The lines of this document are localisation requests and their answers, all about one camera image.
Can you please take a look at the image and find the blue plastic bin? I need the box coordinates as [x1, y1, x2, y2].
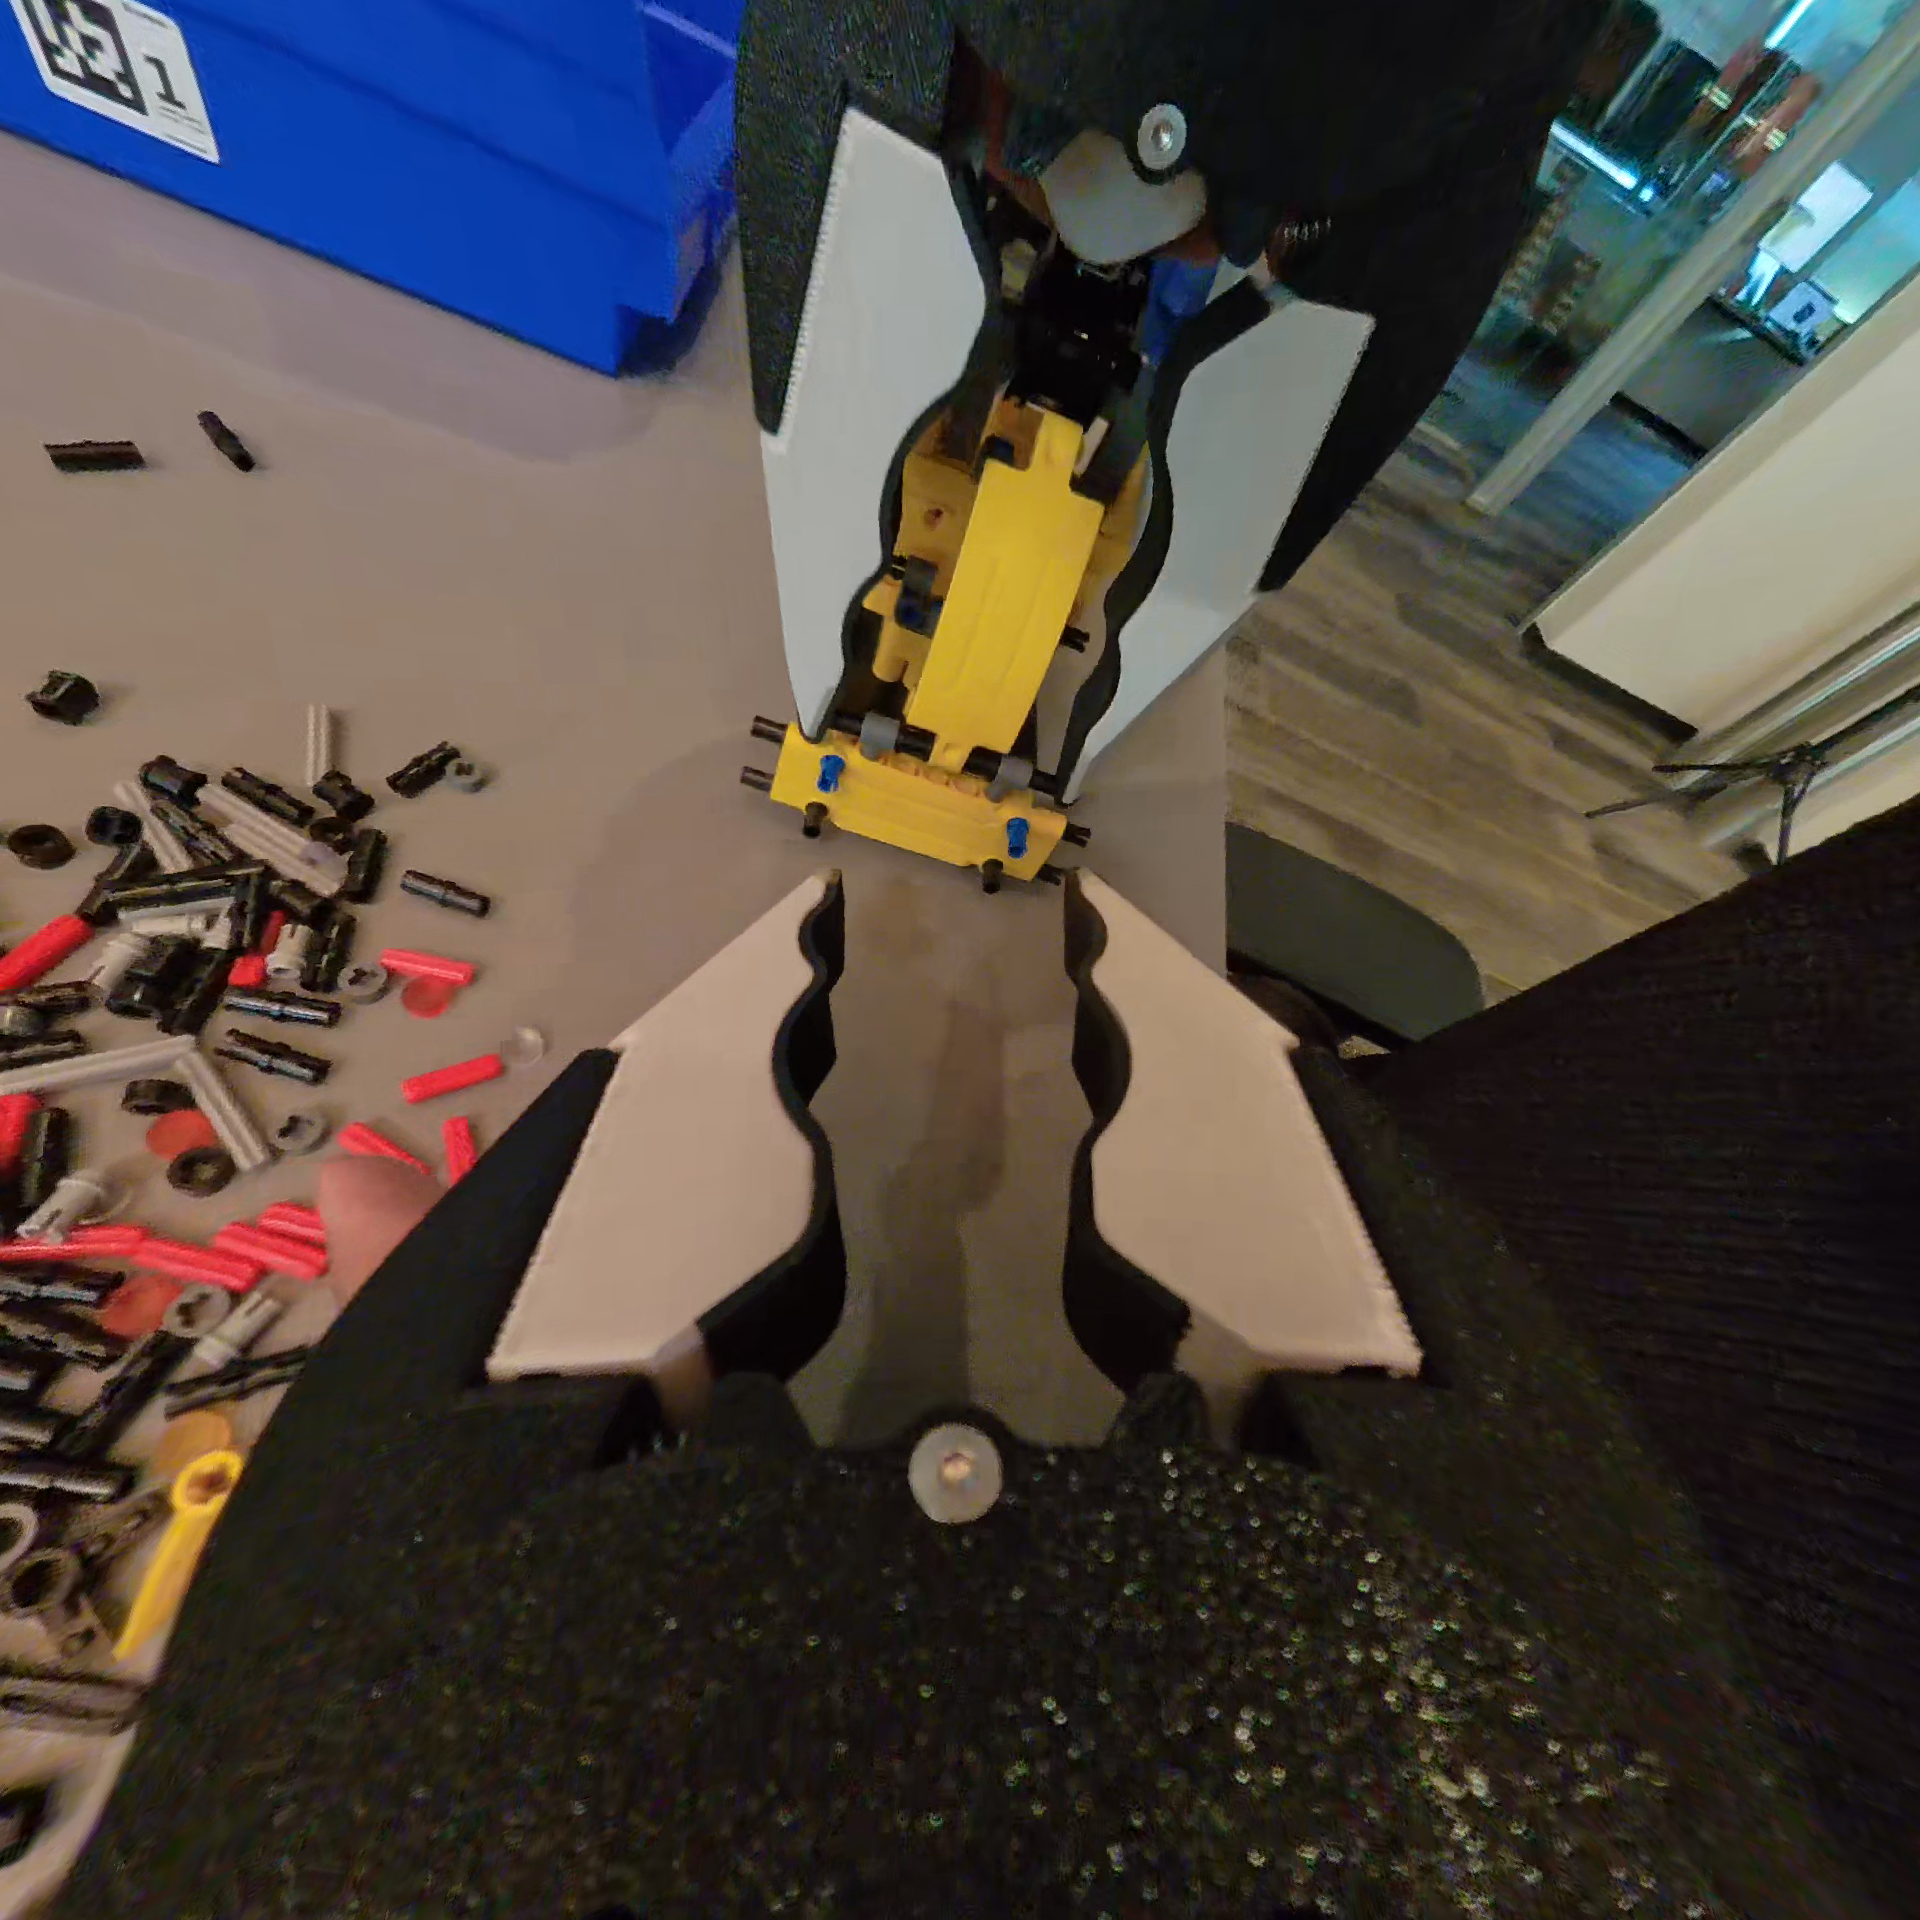
[0, 0, 749, 376]

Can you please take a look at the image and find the black tripod stand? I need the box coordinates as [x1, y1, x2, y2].
[1581, 733, 1920, 846]

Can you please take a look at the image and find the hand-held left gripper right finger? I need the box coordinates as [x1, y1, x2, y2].
[1060, 870, 1425, 1442]

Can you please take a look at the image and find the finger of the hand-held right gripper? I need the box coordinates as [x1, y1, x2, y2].
[1056, 283, 1377, 807]
[757, 104, 1001, 746]

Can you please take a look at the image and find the black chair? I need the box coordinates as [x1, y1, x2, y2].
[1226, 823, 1485, 1046]

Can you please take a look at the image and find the person's left hand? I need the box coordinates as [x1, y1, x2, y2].
[316, 1157, 444, 1307]

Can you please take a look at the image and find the pile of toy brick parts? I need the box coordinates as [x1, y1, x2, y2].
[0, 405, 548, 1862]

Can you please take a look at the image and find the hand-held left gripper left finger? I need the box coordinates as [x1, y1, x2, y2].
[486, 870, 852, 1425]

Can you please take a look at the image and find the yellow toy brick model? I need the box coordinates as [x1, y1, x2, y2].
[737, 249, 1163, 898]

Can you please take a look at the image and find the yellow toy lever with hole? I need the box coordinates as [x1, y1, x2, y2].
[111, 1447, 244, 1660]

